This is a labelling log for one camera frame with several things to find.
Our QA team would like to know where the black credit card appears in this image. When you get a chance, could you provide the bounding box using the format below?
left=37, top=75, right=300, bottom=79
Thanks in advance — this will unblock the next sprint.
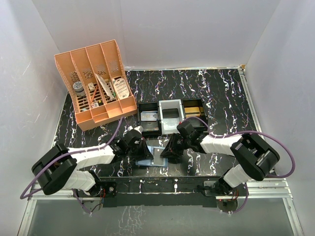
left=149, top=146, right=168, bottom=167
left=162, top=108, right=180, bottom=119

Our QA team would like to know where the blue leather card holder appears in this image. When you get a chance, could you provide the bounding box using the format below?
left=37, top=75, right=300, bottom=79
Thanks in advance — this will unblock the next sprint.
left=135, top=146, right=168, bottom=167

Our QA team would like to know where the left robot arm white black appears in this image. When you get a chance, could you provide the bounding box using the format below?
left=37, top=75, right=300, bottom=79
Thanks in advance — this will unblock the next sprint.
left=31, top=126, right=153, bottom=196

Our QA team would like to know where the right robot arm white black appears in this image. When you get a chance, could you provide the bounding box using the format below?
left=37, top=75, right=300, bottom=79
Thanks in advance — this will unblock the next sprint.
left=160, top=120, right=280, bottom=195

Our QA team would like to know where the silver card in tray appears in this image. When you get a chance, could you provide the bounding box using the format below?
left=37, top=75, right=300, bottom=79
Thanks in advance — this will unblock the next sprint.
left=140, top=111, right=158, bottom=121

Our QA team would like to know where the black tray right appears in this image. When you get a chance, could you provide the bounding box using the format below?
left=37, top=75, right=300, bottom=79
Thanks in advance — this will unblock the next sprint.
left=182, top=98, right=208, bottom=132

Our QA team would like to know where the black tray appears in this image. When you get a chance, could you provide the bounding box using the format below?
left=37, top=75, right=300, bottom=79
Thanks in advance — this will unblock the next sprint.
left=137, top=102, right=162, bottom=138
left=182, top=98, right=208, bottom=132

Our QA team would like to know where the white plastic bin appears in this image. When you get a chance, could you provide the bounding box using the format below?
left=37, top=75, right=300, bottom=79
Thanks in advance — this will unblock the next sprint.
left=158, top=99, right=185, bottom=135

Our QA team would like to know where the gold box in tray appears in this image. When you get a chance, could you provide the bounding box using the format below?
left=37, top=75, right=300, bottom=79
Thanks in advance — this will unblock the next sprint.
left=185, top=107, right=204, bottom=117

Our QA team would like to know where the black tray left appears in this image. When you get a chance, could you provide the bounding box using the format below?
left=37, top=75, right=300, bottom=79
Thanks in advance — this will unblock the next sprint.
left=137, top=102, right=162, bottom=138

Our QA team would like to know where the white labelled blister pack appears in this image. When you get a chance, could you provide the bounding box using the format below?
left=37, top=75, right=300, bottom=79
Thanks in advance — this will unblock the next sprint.
left=113, top=77, right=130, bottom=100

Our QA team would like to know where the orange pencil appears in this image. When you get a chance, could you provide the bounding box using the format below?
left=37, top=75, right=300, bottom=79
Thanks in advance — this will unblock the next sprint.
left=91, top=85, right=98, bottom=103

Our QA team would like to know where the white paper packet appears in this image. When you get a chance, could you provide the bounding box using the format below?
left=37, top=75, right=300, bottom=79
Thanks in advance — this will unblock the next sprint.
left=95, top=74, right=114, bottom=101

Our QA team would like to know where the small white eraser box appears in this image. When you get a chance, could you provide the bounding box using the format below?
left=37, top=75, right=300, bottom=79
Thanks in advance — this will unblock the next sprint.
left=88, top=83, right=95, bottom=91

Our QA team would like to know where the orange plastic file organizer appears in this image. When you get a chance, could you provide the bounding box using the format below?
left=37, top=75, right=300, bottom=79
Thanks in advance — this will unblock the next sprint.
left=54, top=40, right=137, bottom=131

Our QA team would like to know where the roll of tape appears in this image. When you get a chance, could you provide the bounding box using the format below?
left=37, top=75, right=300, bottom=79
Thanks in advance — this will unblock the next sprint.
left=73, top=81, right=86, bottom=97

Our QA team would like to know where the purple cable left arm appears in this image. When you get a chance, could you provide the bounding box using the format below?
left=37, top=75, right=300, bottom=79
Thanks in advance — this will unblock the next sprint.
left=19, top=116, right=124, bottom=214

